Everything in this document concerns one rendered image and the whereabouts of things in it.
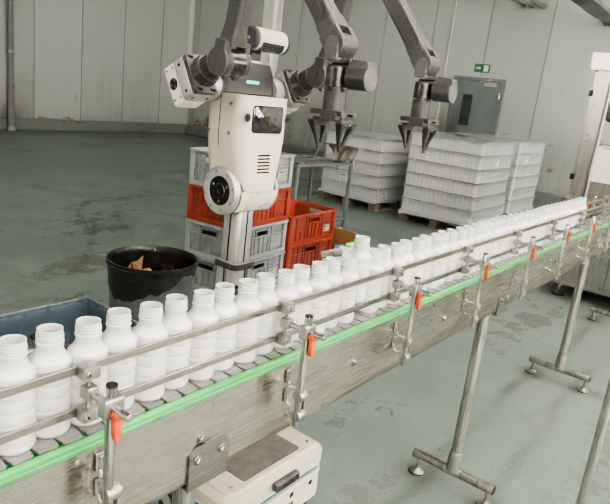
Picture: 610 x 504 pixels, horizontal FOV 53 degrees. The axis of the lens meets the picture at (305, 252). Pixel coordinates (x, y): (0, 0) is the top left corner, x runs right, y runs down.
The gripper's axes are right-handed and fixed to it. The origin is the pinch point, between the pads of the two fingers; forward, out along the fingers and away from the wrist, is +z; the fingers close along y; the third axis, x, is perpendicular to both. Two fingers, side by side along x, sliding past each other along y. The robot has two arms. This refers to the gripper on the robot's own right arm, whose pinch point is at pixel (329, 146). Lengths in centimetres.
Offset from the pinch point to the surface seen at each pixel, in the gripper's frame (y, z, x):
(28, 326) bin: -43, 49, -56
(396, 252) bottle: 16.2, 25.8, 13.5
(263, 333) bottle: 16, 35, -39
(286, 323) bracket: 20, 32, -36
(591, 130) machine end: -36, -5, 435
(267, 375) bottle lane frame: 19, 43, -40
